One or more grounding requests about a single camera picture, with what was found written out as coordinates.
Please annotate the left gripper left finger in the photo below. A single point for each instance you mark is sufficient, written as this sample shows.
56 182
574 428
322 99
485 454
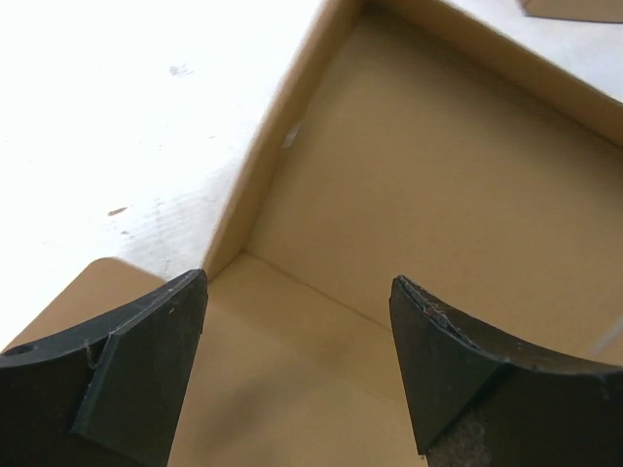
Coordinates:
108 391

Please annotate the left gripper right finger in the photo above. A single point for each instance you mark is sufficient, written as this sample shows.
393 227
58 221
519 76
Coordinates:
478 396

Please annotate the brown cardboard box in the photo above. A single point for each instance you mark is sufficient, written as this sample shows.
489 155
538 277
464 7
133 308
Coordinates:
602 11
303 154

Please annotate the folded brown cardboard box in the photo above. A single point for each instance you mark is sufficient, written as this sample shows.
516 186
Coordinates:
602 11

